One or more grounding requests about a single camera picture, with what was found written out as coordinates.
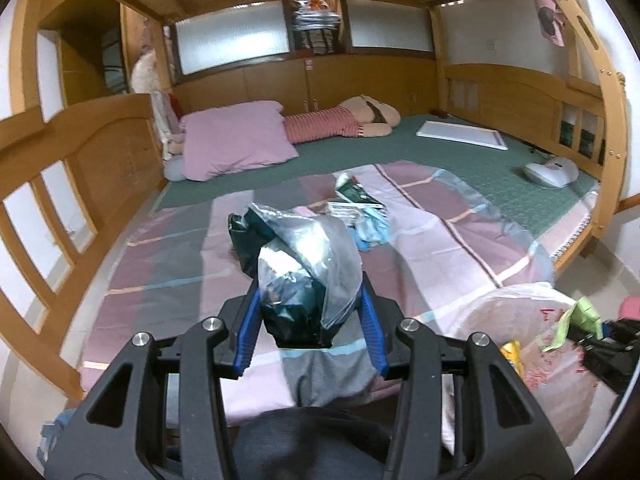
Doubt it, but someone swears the striped plush toy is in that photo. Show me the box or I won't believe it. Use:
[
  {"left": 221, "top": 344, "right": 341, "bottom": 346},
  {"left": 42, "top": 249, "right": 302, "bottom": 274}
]
[{"left": 284, "top": 95, "right": 402, "bottom": 145}]

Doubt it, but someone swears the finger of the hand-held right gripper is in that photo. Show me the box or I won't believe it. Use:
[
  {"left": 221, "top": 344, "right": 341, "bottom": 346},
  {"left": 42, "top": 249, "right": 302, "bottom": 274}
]
[
  {"left": 582, "top": 341, "right": 640, "bottom": 393},
  {"left": 602, "top": 317, "right": 640, "bottom": 342}
]

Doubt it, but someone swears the green snack packet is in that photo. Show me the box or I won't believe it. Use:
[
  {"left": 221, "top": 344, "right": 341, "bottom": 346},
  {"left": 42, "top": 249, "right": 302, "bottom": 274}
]
[{"left": 334, "top": 172, "right": 387, "bottom": 211}]

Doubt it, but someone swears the light green wrapper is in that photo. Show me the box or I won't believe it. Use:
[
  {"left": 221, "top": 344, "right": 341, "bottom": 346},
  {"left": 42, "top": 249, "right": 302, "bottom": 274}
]
[{"left": 542, "top": 296, "right": 603, "bottom": 353}]

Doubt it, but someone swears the white plush toy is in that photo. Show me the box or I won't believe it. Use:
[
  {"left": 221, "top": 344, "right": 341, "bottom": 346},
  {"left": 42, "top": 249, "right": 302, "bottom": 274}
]
[{"left": 131, "top": 50, "right": 161, "bottom": 95}]

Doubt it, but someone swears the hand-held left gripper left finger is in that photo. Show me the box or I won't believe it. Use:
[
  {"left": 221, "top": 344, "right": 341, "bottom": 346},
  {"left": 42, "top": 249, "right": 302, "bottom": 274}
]
[{"left": 44, "top": 285, "right": 262, "bottom": 480}]

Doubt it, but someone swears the plaid bed sheet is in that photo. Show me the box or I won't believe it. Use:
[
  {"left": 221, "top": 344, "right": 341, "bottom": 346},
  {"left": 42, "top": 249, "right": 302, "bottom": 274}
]
[{"left": 80, "top": 160, "right": 556, "bottom": 411}]

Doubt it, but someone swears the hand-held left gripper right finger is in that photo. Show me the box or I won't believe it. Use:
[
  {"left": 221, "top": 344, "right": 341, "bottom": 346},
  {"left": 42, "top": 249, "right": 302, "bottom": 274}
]
[{"left": 357, "top": 272, "right": 576, "bottom": 480}]

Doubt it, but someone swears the pink pillow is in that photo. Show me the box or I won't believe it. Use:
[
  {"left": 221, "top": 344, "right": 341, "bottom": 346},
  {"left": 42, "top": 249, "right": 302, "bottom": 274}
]
[{"left": 179, "top": 101, "right": 300, "bottom": 182}]

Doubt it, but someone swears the stack of papers and books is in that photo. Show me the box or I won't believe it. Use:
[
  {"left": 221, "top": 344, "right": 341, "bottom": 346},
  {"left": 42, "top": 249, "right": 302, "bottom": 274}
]
[{"left": 292, "top": 7, "right": 343, "bottom": 53}]

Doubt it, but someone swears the yellow snack packet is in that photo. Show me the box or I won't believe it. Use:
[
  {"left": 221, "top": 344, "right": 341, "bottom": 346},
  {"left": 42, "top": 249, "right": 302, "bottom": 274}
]
[{"left": 500, "top": 341, "right": 526, "bottom": 376}]

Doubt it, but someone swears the green bed mat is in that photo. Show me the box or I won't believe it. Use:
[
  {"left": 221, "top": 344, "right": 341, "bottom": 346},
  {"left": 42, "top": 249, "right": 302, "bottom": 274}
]
[{"left": 152, "top": 112, "right": 601, "bottom": 238}]

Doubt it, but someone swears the white medicine box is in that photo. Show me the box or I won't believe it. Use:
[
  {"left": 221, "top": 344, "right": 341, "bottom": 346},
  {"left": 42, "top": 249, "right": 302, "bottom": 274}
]
[{"left": 325, "top": 201, "right": 363, "bottom": 221}]

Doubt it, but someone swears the blue wrapper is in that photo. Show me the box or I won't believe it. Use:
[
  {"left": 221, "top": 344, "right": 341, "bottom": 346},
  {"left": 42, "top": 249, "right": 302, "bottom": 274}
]
[{"left": 350, "top": 207, "right": 390, "bottom": 252}]

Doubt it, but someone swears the light blue cloth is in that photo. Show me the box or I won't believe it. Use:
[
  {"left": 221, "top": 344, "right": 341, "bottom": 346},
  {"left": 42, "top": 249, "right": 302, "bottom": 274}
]
[{"left": 37, "top": 410, "right": 76, "bottom": 466}]

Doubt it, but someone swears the person's dark clothing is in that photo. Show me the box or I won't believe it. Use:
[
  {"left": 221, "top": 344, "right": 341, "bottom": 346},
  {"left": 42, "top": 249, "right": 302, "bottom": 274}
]
[{"left": 232, "top": 407, "right": 396, "bottom": 480}]

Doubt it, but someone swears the silver foil packet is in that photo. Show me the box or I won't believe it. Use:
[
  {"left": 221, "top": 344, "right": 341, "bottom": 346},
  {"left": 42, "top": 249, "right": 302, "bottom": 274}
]
[{"left": 228, "top": 202, "right": 363, "bottom": 350}]

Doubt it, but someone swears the white handheld appliance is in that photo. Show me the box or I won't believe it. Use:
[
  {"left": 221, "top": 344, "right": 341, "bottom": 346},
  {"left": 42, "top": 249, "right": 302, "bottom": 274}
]
[{"left": 522, "top": 156, "right": 580, "bottom": 191}]

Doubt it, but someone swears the white flat board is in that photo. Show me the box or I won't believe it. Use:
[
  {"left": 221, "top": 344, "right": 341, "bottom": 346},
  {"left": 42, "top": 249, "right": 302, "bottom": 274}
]
[{"left": 416, "top": 120, "right": 508, "bottom": 152}]

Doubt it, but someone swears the white lined waste bin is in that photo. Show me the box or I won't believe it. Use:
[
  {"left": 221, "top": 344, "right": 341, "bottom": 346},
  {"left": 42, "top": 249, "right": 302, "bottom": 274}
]
[{"left": 442, "top": 282, "right": 616, "bottom": 461}]

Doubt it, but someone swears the frosted glass window panel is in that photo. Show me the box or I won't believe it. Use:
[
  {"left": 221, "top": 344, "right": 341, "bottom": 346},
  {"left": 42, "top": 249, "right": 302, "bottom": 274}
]
[
  {"left": 172, "top": 1, "right": 291, "bottom": 77},
  {"left": 345, "top": 0, "right": 433, "bottom": 53}
]

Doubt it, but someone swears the wooden bunk bed frame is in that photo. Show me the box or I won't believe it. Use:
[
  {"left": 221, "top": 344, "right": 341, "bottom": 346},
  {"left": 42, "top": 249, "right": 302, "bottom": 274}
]
[{"left": 0, "top": 0, "right": 628, "bottom": 401}]

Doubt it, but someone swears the pink hanging cloth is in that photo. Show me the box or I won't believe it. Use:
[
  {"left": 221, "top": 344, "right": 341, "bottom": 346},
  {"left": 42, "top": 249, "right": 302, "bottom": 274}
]
[{"left": 530, "top": 0, "right": 568, "bottom": 47}]

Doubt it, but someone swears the white hanging cloth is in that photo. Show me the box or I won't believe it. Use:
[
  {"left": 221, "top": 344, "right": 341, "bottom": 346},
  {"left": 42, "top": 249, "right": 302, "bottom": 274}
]
[{"left": 150, "top": 90, "right": 183, "bottom": 153}]

